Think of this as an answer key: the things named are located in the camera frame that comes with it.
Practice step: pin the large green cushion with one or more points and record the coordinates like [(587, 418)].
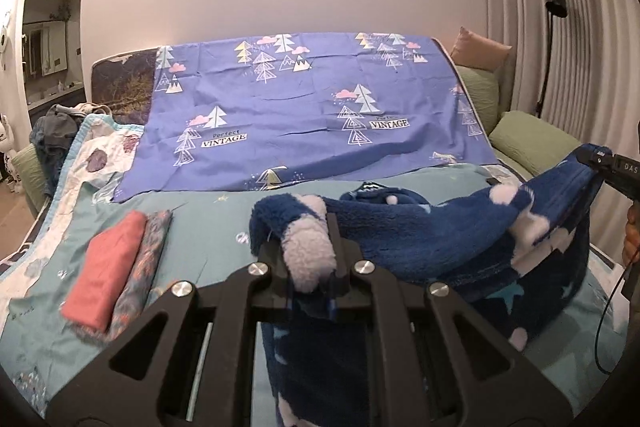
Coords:
[(535, 142)]

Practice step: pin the pink folded cloth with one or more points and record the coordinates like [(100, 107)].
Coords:
[(107, 272)]

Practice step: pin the small green cushion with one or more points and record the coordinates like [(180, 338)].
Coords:
[(477, 97)]

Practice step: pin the pile of grey-blue clothes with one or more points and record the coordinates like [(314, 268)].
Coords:
[(55, 132)]

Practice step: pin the person's right hand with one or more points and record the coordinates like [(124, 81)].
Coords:
[(632, 237)]

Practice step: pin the white patchwork quilt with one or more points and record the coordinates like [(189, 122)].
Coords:
[(95, 162)]

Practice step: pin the beige pleated curtain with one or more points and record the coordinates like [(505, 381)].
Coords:
[(575, 57)]

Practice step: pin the green sofa armrest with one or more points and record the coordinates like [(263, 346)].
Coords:
[(30, 172)]

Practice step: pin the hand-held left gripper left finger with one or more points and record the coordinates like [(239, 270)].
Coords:
[(235, 302)]

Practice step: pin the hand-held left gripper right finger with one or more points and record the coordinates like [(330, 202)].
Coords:
[(395, 302)]

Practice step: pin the purple tree-print sheet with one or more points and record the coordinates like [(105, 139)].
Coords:
[(310, 107)]

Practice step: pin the white cat figurine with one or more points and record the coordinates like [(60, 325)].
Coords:
[(7, 152)]

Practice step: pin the mirrored wall cabinet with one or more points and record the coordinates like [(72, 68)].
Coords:
[(47, 49)]

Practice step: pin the patterned folded cloth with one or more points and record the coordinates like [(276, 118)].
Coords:
[(142, 267)]

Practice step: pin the navy fleece pajama jacket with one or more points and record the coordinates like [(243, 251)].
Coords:
[(425, 232)]

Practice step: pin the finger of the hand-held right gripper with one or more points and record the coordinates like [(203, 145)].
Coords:
[(592, 159)]

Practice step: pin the teal printed blanket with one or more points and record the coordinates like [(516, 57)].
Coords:
[(210, 227)]

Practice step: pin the white bear wall clock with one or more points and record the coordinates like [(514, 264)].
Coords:
[(4, 37)]

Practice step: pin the pink pillow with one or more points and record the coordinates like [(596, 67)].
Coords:
[(480, 49)]

